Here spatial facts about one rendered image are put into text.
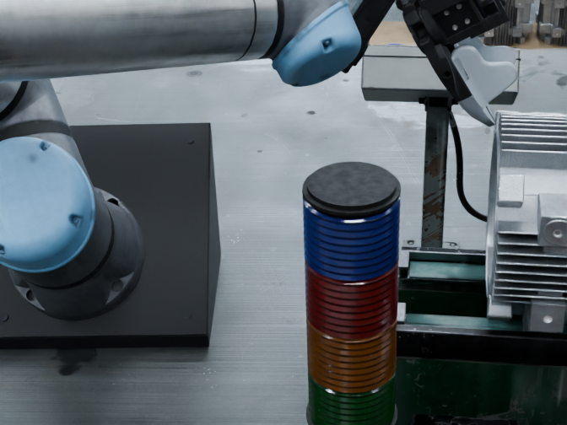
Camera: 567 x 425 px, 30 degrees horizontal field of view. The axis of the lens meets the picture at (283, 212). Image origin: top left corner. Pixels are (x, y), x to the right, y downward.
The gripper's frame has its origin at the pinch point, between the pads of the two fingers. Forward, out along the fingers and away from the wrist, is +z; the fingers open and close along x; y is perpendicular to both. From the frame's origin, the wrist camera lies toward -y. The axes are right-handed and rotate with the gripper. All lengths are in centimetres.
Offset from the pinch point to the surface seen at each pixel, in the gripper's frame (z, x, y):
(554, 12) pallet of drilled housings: 89, 244, -12
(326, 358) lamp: -6.4, -38.5, -8.4
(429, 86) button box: 0.7, 14.2, -6.0
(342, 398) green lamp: -3.3, -38.9, -9.0
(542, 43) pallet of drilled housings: 96, 244, -20
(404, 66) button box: -2.2, 15.5, -7.5
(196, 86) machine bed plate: 3, 66, -52
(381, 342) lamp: -5.8, -38.1, -4.7
